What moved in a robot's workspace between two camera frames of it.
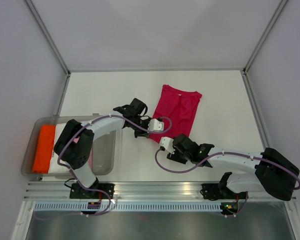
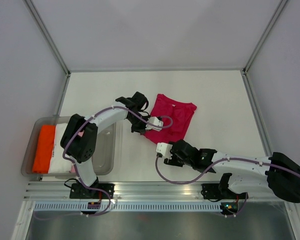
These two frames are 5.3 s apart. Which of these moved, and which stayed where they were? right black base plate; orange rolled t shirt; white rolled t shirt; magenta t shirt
Moved: magenta t shirt
Stayed: white rolled t shirt; right black base plate; orange rolled t shirt
